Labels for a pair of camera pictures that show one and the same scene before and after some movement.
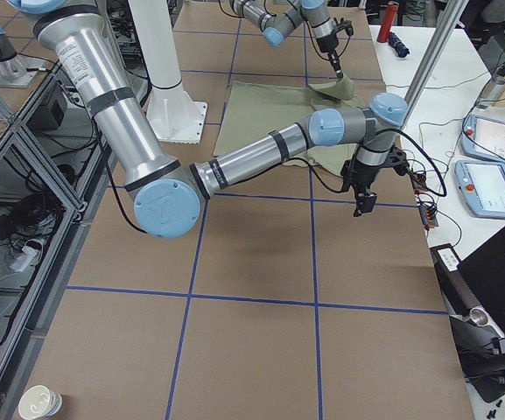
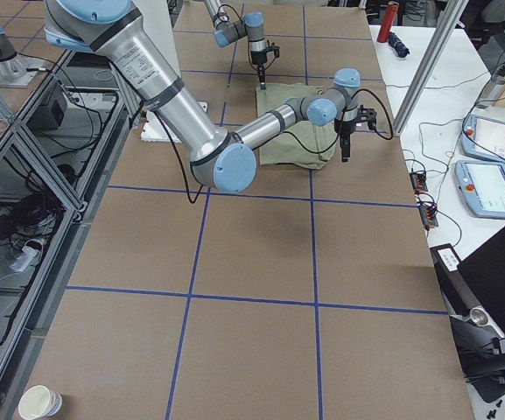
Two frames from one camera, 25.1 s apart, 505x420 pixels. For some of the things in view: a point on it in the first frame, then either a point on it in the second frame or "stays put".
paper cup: (38, 402) stays put
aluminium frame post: (445, 31) stays put
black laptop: (499, 275) stays put
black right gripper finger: (360, 204) → (344, 144)
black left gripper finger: (333, 56) → (262, 77)
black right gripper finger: (369, 199) → (347, 141)
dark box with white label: (455, 284) stays put
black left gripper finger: (338, 66) → (263, 78)
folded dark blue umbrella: (399, 45) stays put
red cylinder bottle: (388, 17) stays put
